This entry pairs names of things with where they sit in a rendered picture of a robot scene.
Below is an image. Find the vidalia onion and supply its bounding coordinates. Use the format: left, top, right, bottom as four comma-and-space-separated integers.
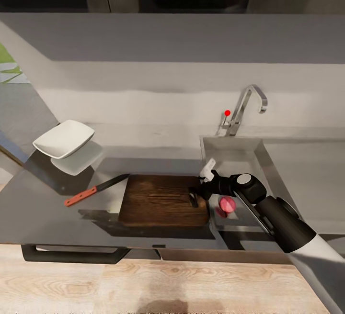
219, 196, 236, 217

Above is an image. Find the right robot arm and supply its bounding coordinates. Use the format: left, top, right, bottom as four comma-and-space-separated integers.
190, 158, 345, 314

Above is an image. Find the parer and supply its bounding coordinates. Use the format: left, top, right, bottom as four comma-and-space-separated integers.
65, 174, 130, 207

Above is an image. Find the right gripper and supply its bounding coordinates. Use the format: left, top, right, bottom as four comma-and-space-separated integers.
190, 170, 227, 200

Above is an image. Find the cutting board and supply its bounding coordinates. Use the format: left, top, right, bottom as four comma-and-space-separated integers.
118, 175, 209, 226

